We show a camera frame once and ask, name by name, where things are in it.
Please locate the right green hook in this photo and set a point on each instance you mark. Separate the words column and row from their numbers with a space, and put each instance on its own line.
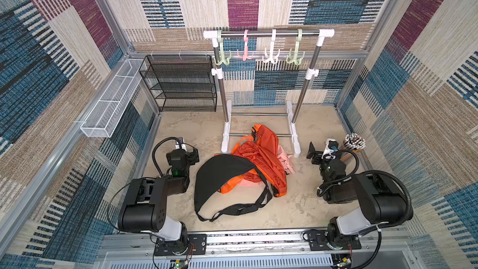
column 293, row 56

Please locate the cup of coloured pencils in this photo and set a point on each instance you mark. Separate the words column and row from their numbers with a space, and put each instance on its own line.
column 353, row 142

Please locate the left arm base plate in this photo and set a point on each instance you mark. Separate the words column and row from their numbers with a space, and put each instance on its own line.
column 196, row 243

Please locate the white wire basket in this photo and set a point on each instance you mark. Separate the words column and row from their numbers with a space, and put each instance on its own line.
column 102, row 121

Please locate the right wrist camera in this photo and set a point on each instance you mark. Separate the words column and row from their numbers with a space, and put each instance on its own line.
column 330, row 149

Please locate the white hook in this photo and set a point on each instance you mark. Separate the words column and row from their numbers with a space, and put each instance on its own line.
column 269, row 55

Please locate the aluminium front rail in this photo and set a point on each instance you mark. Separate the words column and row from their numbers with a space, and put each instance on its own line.
column 237, row 249

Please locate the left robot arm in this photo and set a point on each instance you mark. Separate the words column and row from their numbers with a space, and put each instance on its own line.
column 144, row 207

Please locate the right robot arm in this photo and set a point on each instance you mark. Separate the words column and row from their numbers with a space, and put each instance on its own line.
column 383, row 200

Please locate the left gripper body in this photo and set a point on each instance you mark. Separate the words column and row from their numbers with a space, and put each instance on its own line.
column 185, row 152

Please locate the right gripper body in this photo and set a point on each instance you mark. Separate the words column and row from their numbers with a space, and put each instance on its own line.
column 317, row 157

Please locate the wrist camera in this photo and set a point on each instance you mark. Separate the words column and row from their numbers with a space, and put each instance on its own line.
column 330, row 149
column 181, row 144

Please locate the green hook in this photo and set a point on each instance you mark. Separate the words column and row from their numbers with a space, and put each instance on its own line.
column 219, row 52
column 293, row 56

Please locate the black sling bag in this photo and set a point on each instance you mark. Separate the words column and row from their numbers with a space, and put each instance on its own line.
column 215, row 173

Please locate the orange sling bag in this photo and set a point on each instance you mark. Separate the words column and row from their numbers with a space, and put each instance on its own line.
column 261, row 148

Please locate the left green hook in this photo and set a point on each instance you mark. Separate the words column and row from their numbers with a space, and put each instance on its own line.
column 219, row 52

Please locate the black mesh shelf rack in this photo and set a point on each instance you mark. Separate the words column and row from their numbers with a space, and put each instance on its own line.
column 180, row 83

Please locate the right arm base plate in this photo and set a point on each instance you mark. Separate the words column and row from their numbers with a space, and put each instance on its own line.
column 318, row 240

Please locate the pink hook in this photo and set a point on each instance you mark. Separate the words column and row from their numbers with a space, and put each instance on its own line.
column 245, row 56

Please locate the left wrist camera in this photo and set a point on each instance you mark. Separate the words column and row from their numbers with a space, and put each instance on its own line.
column 181, row 144

